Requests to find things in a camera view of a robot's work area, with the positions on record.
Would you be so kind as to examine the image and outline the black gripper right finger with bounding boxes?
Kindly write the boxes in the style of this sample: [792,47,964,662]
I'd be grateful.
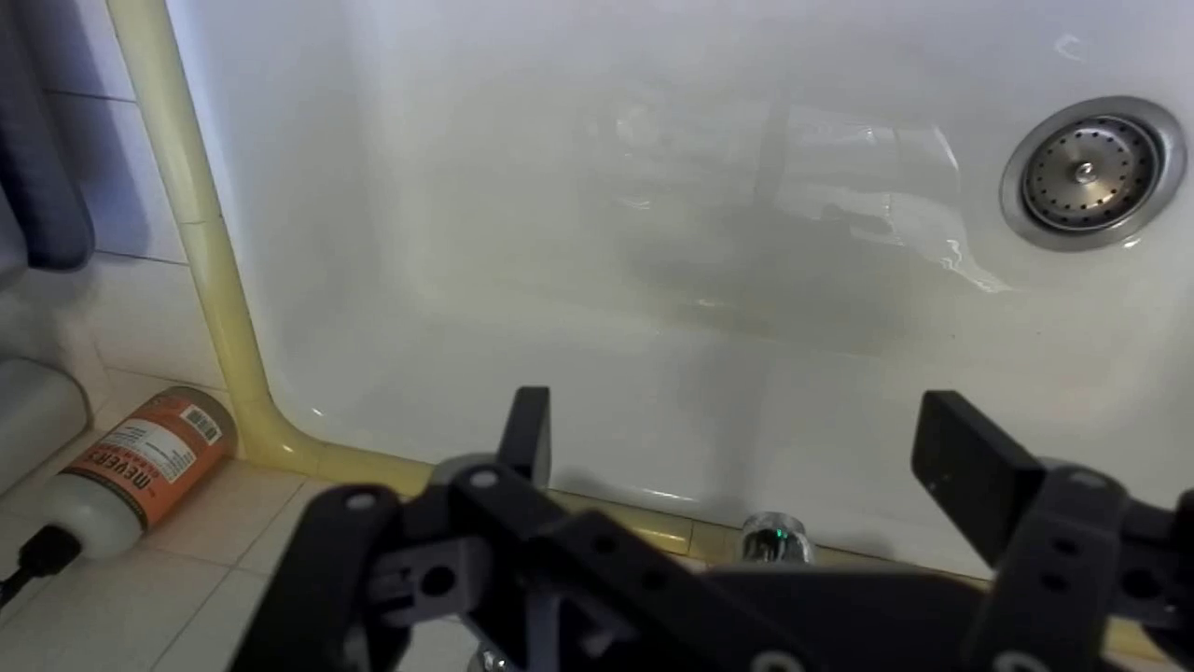
[911,388,1194,672]

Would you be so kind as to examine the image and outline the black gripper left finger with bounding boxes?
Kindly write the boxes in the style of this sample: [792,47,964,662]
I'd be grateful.
[229,386,800,672]

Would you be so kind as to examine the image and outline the soap pump bottle orange label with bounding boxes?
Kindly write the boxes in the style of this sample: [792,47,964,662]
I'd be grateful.
[0,386,243,610]

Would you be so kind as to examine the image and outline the plain white bottle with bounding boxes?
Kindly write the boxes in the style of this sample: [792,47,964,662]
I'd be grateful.
[0,355,94,497]

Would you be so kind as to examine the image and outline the metal sink drain strainer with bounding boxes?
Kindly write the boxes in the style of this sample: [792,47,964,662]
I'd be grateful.
[998,92,1190,254]

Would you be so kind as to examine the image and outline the white sink basin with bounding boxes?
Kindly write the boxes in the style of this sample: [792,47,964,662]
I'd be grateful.
[165,0,1194,591]

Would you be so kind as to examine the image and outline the dark dish rack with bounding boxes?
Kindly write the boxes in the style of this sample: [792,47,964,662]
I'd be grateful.
[0,0,101,278]

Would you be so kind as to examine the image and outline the chrome wall faucet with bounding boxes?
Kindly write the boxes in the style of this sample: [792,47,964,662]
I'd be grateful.
[739,504,820,571]

